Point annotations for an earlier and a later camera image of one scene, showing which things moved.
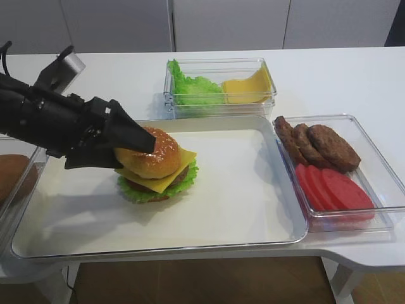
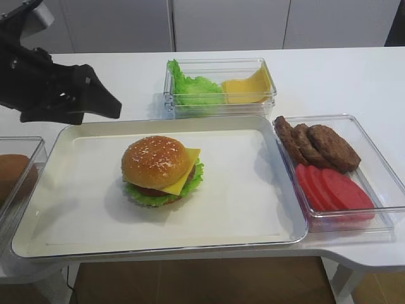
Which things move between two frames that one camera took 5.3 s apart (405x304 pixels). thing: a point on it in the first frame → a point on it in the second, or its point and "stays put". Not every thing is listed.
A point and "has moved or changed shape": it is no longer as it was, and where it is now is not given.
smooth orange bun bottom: [18, 175] stays put
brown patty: [302, 142] stays put
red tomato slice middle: [323, 195] stays put
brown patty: [180, 178] → [189, 177]
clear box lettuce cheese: [218, 88] stays put
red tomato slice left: [314, 199] stays put
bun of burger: [158, 199] → [172, 200]
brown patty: [286, 133] stays put
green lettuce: [138, 196] → [145, 198]
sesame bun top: [161, 164] has moved or changed shape
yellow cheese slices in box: [255, 89] stays put
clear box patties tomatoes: [345, 183] stays put
